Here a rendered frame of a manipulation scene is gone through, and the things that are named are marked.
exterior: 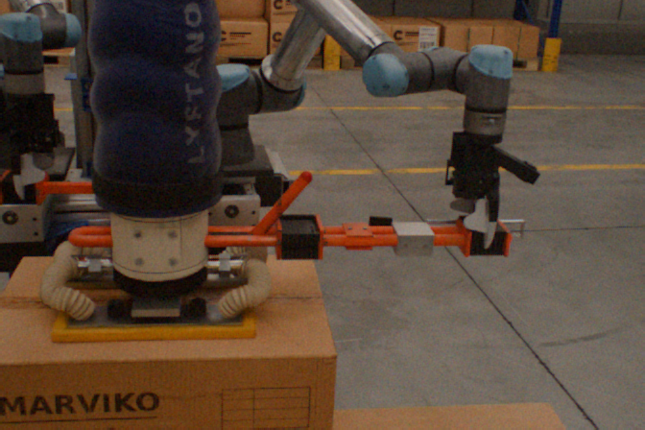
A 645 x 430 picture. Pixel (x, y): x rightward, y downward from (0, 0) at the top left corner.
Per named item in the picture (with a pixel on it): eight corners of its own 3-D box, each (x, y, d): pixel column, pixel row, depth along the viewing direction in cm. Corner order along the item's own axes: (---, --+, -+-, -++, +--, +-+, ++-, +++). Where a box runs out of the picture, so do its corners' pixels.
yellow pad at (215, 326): (50, 344, 125) (48, 317, 123) (62, 314, 134) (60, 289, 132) (256, 340, 129) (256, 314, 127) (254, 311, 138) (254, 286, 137)
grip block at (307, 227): (276, 262, 135) (277, 231, 133) (274, 240, 144) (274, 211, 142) (322, 262, 136) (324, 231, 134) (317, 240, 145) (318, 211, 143)
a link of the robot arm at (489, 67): (489, 42, 137) (525, 49, 131) (482, 101, 141) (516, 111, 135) (458, 44, 133) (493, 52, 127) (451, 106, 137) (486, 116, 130)
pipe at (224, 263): (51, 318, 125) (48, 287, 123) (79, 255, 149) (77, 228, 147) (256, 315, 130) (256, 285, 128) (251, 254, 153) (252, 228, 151)
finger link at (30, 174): (43, 199, 150) (43, 153, 151) (11, 199, 150) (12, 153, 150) (47, 199, 154) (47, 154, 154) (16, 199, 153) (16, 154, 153)
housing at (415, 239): (395, 257, 139) (397, 235, 138) (389, 242, 146) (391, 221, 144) (433, 257, 140) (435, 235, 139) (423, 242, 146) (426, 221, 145)
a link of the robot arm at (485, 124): (498, 104, 139) (513, 115, 132) (495, 128, 141) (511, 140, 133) (459, 104, 139) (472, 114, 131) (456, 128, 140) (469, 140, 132)
